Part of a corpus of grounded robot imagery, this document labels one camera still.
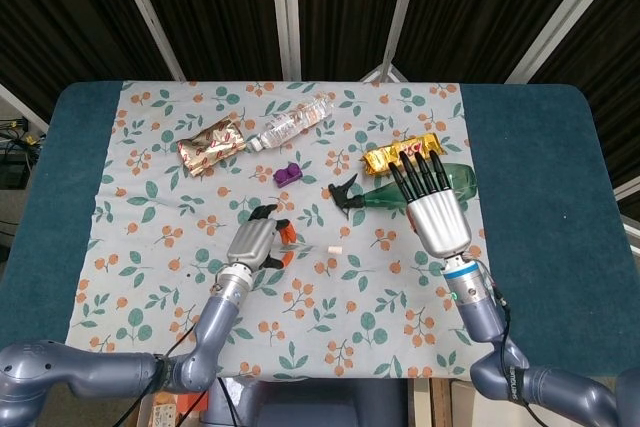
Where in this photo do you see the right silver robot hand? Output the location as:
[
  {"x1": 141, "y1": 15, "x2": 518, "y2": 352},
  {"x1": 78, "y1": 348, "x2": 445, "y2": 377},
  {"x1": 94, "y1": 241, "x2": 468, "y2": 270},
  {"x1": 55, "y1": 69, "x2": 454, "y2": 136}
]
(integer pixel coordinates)
[{"x1": 388, "y1": 149, "x2": 472, "y2": 259}]

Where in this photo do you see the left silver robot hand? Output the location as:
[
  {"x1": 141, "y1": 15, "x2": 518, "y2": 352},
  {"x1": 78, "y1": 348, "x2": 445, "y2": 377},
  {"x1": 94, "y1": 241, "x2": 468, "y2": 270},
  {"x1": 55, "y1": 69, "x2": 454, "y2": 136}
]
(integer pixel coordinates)
[{"x1": 227, "y1": 204, "x2": 297, "y2": 272}]

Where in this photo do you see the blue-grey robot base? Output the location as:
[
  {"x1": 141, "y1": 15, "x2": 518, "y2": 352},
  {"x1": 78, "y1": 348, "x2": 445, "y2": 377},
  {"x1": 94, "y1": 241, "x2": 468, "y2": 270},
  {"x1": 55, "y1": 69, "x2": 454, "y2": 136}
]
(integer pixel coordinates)
[{"x1": 207, "y1": 377, "x2": 409, "y2": 427}]

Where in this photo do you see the green spray bottle black trigger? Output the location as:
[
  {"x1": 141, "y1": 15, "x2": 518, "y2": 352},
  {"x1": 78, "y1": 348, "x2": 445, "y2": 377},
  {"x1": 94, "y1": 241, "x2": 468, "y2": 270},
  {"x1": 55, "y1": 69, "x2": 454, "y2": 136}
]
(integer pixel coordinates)
[{"x1": 327, "y1": 161, "x2": 479, "y2": 221}]

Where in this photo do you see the purple toy brick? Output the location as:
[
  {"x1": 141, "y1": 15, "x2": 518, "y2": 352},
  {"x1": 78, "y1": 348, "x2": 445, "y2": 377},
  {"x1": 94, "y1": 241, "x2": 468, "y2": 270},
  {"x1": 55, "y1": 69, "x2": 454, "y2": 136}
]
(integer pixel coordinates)
[{"x1": 272, "y1": 162, "x2": 304, "y2": 189}]

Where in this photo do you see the yellow gold snack pack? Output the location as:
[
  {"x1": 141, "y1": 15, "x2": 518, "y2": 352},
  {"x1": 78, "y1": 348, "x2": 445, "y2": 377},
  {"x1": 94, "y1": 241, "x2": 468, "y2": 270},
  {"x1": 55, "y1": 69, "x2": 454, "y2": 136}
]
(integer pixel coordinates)
[{"x1": 361, "y1": 131, "x2": 446, "y2": 178}]

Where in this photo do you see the floral print tablecloth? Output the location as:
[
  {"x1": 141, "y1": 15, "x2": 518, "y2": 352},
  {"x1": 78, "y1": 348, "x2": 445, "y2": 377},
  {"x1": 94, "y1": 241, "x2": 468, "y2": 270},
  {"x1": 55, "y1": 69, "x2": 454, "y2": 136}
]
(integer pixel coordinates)
[{"x1": 58, "y1": 79, "x2": 506, "y2": 381}]

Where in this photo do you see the champagne foil wrapper red print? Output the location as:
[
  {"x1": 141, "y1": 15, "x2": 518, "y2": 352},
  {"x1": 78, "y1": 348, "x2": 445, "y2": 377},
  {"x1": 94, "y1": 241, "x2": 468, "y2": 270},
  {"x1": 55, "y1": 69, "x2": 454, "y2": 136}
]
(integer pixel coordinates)
[{"x1": 177, "y1": 116, "x2": 248, "y2": 178}]

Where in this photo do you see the blue felt table cover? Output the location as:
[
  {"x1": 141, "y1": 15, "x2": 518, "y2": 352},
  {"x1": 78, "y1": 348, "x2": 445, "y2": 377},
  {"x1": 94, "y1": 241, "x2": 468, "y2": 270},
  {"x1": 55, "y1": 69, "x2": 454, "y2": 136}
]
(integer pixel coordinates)
[{"x1": 0, "y1": 80, "x2": 640, "y2": 379}]

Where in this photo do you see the clear plastic water bottle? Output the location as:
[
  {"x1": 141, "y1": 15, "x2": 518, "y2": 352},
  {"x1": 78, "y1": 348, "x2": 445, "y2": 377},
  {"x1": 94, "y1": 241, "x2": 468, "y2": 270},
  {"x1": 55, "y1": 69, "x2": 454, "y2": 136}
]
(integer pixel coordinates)
[{"x1": 248, "y1": 91, "x2": 335, "y2": 152}]

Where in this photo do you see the cardboard box with orange item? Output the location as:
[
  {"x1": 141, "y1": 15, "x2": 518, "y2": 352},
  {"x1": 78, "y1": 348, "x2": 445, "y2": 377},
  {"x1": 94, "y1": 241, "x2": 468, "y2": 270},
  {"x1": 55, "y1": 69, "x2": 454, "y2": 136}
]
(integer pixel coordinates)
[{"x1": 134, "y1": 386, "x2": 211, "y2": 427}]

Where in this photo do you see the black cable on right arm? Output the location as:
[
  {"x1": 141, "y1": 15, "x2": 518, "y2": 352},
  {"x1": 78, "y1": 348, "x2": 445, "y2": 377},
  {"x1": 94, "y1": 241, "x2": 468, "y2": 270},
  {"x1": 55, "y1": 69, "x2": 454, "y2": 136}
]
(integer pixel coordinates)
[{"x1": 479, "y1": 261, "x2": 551, "y2": 426}]

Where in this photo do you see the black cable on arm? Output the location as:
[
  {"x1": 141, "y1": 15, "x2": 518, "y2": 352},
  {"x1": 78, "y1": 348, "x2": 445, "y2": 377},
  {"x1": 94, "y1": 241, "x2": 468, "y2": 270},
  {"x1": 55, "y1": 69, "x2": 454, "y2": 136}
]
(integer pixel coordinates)
[
  {"x1": 479, "y1": 261, "x2": 551, "y2": 426},
  {"x1": 107, "y1": 326, "x2": 201, "y2": 427}
]

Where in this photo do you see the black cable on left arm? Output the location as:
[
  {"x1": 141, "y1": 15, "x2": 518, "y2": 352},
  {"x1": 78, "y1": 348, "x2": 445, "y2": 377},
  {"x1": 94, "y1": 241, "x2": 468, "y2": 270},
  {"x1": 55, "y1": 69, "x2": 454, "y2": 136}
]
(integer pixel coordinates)
[{"x1": 107, "y1": 326, "x2": 201, "y2": 427}]

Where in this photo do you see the black folding screen white frame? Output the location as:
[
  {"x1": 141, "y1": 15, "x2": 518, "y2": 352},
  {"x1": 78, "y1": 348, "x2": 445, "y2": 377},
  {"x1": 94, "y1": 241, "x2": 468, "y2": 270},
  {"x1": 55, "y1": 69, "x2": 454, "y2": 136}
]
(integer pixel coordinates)
[{"x1": 0, "y1": 0, "x2": 640, "y2": 228}]

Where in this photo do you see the black electronics with cables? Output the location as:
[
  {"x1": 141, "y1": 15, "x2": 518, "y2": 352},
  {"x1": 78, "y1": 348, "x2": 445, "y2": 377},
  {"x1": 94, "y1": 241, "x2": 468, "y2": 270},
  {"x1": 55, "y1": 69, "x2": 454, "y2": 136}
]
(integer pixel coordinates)
[{"x1": 0, "y1": 115, "x2": 47, "y2": 189}]

